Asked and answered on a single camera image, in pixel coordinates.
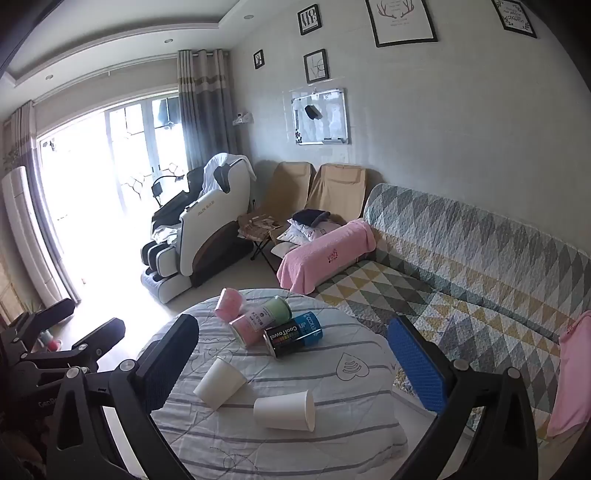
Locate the green canister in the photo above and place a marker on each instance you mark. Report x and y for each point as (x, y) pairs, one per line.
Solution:
(276, 311)

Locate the black whiteboard eraser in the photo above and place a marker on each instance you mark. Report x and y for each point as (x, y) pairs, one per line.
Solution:
(313, 112)

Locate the leaf wreath picture frame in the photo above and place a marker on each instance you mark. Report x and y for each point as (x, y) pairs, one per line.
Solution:
(515, 18)

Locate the pink cloth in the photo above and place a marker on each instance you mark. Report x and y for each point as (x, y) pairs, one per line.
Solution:
(575, 378)

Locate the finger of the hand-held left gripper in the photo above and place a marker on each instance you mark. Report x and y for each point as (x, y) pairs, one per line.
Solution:
(104, 334)
(55, 311)

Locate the blue canister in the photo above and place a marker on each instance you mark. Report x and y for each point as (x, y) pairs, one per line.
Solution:
(308, 330)

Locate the white cloth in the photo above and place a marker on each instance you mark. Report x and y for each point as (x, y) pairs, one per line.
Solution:
(217, 168)

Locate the small black picture frame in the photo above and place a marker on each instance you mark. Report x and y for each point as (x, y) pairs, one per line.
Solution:
(308, 19)

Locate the small folding table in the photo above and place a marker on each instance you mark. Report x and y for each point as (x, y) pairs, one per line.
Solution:
(261, 226)

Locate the white paper cup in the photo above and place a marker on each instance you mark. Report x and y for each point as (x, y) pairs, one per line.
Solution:
(281, 410)
(219, 383)

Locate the line drawing picture frame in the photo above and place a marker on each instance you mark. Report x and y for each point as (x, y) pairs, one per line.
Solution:
(315, 66)

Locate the red floor object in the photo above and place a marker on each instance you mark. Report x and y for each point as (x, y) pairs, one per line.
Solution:
(53, 344)

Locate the grey curtain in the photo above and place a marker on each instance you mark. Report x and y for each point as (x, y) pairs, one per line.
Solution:
(27, 138)
(207, 110)

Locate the white pillow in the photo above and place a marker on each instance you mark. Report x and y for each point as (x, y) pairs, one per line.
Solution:
(300, 233)

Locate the white massage chair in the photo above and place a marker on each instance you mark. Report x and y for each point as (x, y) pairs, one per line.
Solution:
(207, 230)

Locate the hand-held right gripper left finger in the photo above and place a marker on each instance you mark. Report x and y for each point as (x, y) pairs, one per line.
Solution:
(171, 353)

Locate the black canister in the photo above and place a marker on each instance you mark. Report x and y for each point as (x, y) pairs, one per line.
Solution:
(281, 342)

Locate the striped white table cover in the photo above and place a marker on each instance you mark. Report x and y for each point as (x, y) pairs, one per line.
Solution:
(332, 392)

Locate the dark cloth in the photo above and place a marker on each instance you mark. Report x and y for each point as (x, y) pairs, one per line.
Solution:
(310, 217)

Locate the white standing air conditioner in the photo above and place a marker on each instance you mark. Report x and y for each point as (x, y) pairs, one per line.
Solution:
(25, 230)

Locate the pink towel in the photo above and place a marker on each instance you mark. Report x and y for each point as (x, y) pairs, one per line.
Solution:
(323, 258)

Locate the sofa with triangle-pattern quilt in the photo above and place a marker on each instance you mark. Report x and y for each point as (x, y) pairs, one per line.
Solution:
(461, 277)

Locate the black gooseneck holder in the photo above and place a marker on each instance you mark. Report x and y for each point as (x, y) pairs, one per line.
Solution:
(159, 187)

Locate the beige folding chair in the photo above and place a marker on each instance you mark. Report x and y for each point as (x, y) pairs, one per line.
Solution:
(339, 189)
(286, 189)

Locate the pink canister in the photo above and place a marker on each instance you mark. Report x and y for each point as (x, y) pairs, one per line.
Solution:
(230, 304)
(247, 330)

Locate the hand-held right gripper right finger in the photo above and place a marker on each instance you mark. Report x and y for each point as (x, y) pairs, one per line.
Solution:
(418, 364)

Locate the whiteboard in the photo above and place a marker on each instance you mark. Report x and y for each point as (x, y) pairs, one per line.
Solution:
(330, 124)

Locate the tiny black picture frame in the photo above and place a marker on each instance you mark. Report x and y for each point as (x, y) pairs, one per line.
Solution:
(258, 59)

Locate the large antler picture frame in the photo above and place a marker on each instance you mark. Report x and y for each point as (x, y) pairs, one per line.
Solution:
(401, 21)

